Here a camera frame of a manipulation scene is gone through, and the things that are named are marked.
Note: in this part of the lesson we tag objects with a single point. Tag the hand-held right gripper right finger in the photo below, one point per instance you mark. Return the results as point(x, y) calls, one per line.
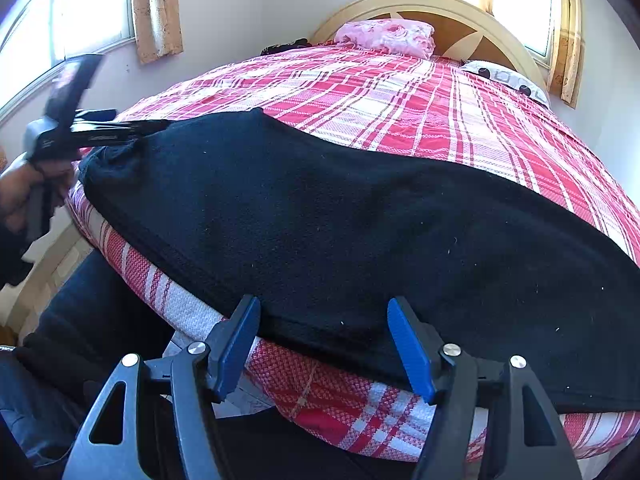
point(412, 355)

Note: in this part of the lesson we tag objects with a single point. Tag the bed with red plaid sheet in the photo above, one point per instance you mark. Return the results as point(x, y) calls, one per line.
point(400, 110)

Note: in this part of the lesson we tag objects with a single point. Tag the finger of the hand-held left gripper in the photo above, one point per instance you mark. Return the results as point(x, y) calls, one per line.
point(140, 125)
point(105, 138)

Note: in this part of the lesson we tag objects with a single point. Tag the pink floral pillow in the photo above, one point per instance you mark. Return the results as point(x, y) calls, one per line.
point(385, 37)

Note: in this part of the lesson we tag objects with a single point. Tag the beige wooden headboard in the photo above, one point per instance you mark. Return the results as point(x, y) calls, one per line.
point(425, 2)

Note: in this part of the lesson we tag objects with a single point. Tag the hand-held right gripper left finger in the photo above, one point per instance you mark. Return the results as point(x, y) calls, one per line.
point(237, 355)

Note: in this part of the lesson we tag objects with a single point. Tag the white patterned pillow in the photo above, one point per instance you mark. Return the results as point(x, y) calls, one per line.
point(505, 80)

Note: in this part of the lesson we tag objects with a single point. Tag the side window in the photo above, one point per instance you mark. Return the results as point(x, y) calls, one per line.
point(65, 20)

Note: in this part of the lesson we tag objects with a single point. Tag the dark patterned cloth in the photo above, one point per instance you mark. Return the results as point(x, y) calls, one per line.
point(282, 47)

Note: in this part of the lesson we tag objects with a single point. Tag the person's dark trousers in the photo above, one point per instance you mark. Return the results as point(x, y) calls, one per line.
point(100, 310)

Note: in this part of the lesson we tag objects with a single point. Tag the black pants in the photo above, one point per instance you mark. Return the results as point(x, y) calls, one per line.
point(350, 235)

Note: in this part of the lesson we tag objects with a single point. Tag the person's left hand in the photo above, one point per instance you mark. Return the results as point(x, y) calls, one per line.
point(22, 190)

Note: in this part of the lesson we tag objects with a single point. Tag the beige side window curtain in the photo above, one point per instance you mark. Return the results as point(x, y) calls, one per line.
point(157, 10)

